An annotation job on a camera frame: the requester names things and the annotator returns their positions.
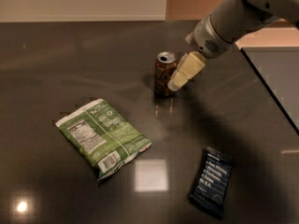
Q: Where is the dark blue RXBAR wrapper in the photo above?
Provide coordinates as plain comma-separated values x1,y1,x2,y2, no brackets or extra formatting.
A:
188,147,235,219

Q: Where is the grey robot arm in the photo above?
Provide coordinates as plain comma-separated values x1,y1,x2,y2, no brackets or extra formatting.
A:
167,0,299,91

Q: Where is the green chip bag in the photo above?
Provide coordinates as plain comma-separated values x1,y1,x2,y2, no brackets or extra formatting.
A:
55,99,151,181

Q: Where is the orange La Croix can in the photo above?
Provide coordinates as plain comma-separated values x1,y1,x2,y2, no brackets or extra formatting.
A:
154,51,177,97

